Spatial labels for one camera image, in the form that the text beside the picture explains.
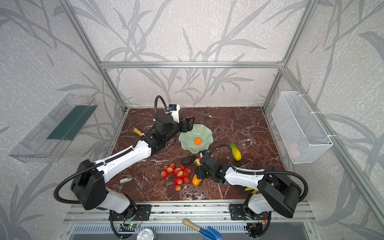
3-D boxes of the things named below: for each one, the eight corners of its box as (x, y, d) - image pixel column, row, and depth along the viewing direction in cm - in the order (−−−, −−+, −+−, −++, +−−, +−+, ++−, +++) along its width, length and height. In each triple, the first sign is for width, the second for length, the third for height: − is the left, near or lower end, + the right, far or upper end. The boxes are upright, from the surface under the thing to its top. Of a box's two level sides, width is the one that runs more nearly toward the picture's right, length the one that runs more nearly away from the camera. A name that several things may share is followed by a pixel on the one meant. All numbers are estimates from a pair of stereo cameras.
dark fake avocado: (183, 167, 91) (182, 165, 88) (181, 161, 93) (180, 159, 90) (196, 162, 93) (196, 160, 90) (194, 156, 95) (193, 154, 92)
